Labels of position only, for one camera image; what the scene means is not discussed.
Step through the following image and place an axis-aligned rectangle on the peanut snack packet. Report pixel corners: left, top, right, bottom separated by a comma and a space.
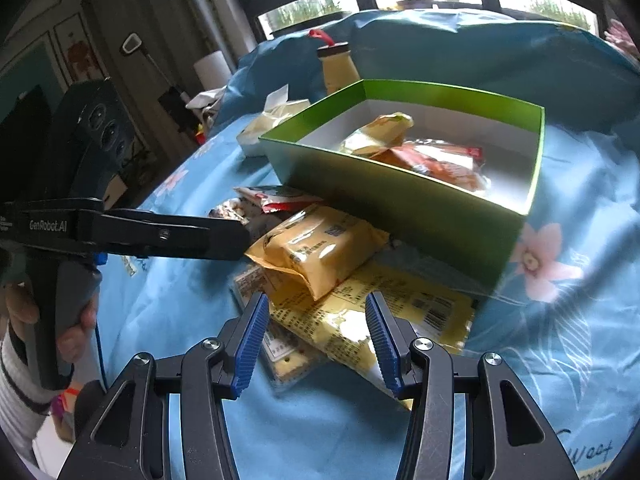
208, 197, 262, 226

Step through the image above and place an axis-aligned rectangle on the white red blue snack bag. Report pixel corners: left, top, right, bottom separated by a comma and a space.
234, 185, 323, 214

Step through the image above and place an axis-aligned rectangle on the tan yellow snack packet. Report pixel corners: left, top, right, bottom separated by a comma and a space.
245, 205, 390, 300

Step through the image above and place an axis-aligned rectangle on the yellow snack bag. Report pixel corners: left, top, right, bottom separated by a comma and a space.
265, 262, 475, 408

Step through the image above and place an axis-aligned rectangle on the pale green snack packet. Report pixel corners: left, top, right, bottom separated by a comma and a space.
338, 112, 414, 157

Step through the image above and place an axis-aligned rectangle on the biscuit stick snack bag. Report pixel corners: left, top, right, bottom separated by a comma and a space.
371, 139, 491, 193

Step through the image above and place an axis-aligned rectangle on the person's left hand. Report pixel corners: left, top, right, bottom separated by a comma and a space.
3, 282, 100, 365

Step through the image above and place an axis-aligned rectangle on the blue floral bedsheet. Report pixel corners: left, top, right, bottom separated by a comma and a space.
98, 10, 639, 479

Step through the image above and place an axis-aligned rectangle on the phone selfie stick stand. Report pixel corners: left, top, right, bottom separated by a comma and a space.
119, 32, 200, 138

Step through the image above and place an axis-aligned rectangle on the white paper roll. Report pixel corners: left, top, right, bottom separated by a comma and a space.
193, 51, 232, 90

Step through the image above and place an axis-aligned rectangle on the tissue pack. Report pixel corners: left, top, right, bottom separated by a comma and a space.
236, 84, 310, 157

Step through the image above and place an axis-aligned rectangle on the green cardboard box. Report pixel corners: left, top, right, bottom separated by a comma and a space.
260, 79, 546, 287

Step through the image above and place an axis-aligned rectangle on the yellow bear bottle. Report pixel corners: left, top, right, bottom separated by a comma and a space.
308, 28, 361, 96

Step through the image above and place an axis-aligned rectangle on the pink folded cloth pile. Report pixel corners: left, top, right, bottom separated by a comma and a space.
604, 20, 640, 60

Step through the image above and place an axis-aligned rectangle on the wall picture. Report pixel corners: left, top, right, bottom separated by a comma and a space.
53, 13, 105, 84

